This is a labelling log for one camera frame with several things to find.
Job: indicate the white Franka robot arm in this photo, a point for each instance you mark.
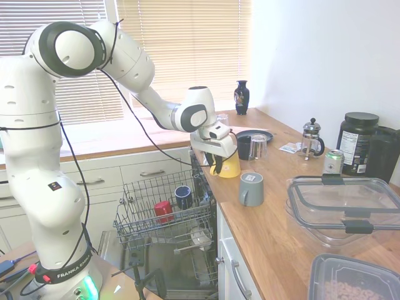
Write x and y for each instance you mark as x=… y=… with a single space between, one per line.
x=31 y=125

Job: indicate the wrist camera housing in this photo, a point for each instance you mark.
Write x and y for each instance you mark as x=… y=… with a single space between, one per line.
x=215 y=133

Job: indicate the plastic food container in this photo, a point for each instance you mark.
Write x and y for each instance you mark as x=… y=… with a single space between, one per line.
x=343 y=265

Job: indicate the white cabinet beside dishwasher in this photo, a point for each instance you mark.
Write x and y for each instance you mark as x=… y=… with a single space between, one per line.
x=228 y=250

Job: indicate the open dishwasher door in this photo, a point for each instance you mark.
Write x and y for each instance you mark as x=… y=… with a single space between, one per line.
x=168 y=259

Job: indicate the black supplement tub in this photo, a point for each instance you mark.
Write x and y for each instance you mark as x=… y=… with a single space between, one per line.
x=353 y=147

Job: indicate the grey ceramic mug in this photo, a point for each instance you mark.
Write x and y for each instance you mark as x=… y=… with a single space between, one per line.
x=253 y=190

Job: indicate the clear open container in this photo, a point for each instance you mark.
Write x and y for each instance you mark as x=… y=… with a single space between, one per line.
x=328 y=240

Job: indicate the dark round plate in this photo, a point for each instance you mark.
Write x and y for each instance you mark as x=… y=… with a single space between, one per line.
x=243 y=133

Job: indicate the clear glass tumbler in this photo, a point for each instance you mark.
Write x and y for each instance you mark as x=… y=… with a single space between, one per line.
x=222 y=118
x=258 y=148

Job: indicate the glass French press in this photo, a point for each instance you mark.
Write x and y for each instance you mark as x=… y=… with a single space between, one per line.
x=309 y=140

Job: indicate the dark blue painted vase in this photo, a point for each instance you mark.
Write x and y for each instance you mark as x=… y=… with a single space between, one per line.
x=242 y=100

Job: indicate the round metal cabinet knob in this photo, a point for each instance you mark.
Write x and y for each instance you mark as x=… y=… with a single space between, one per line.
x=219 y=261

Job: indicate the yellow ceramic mug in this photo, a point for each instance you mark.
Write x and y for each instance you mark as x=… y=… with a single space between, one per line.
x=231 y=168

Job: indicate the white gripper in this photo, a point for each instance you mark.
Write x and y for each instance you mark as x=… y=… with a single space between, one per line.
x=225 y=148

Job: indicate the white cabinet under window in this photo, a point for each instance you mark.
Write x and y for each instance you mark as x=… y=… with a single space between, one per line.
x=109 y=187

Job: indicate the clear container with clip lid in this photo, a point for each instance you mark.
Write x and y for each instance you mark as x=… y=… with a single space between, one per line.
x=343 y=197

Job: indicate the built-in dishwasher tub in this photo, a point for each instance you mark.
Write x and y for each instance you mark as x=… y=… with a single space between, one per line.
x=200 y=187

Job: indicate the black plastic jug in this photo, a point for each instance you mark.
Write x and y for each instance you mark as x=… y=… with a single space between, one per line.
x=382 y=156

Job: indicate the white paper sachet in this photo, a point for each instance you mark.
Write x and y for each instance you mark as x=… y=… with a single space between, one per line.
x=287 y=150
x=297 y=145

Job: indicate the white bowl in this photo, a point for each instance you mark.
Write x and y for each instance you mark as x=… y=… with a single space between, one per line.
x=200 y=236

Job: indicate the white green drink can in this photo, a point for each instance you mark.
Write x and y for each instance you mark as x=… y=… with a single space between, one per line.
x=333 y=164

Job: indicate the black mug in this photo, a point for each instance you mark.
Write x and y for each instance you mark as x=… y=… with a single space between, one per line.
x=243 y=150

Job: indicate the blue ceramic mug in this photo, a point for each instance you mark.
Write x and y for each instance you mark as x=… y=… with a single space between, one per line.
x=182 y=198

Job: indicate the red ceramic mug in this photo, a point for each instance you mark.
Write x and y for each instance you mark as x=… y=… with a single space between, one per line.
x=163 y=211

